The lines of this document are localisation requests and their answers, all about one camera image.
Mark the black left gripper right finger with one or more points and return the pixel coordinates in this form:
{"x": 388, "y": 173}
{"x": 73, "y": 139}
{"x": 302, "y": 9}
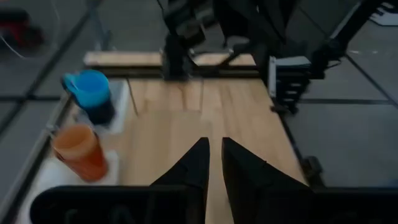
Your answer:
{"x": 248, "y": 186}

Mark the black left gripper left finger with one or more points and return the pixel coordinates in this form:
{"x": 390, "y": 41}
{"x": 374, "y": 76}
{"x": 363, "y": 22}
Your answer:
{"x": 194, "y": 174}

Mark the orange faceted tumbler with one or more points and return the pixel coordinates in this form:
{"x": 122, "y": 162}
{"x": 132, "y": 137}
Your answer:
{"x": 90, "y": 165}

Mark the peach matte tumbler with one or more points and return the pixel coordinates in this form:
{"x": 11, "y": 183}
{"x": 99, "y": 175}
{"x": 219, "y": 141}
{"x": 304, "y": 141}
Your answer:
{"x": 73, "y": 140}

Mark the blue plastic mug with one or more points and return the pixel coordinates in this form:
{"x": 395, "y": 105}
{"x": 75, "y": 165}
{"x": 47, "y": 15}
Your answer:
{"x": 90, "y": 88}

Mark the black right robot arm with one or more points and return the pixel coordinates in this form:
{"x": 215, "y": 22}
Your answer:
{"x": 175, "y": 59}

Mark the black device grey top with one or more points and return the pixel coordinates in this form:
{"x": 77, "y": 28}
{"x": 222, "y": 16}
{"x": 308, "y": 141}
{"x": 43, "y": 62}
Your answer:
{"x": 289, "y": 81}

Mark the printed paper sheet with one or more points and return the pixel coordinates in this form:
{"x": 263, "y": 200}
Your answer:
{"x": 53, "y": 177}

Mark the grey metal desk foot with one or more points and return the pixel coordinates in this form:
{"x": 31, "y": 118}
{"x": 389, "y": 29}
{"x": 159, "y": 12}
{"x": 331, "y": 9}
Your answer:
{"x": 99, "y": 31}

